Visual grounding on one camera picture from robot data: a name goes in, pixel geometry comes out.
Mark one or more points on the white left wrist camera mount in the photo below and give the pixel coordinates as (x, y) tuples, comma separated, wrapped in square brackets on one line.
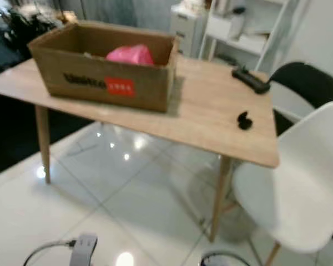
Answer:
[(84, 252)]

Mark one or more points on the black shell chair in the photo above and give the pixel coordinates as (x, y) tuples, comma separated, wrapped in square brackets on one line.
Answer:
[(308, 83)]

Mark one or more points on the white ladder shelf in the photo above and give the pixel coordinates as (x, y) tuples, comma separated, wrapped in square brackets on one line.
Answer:
[(244, 40)]

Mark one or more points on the brown cardboard box red label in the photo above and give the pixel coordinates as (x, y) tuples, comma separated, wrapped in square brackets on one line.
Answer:
[(83, 77)]

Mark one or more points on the black handheld controller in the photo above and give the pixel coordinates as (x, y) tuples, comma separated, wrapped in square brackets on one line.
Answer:
[(251, 80)]

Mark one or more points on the white shell chair wooden legs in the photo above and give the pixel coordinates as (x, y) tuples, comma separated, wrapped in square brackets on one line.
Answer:
[(299, 188)]

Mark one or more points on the pink plastic bag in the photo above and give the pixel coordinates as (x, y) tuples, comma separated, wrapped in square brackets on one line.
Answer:
[(130, 55)]

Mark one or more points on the white drawer cabinet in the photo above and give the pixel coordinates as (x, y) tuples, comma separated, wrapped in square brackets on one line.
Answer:
[(186, 27)]

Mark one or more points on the small black earbud case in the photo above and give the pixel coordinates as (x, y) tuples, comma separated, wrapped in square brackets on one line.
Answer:
[(245, 121)]

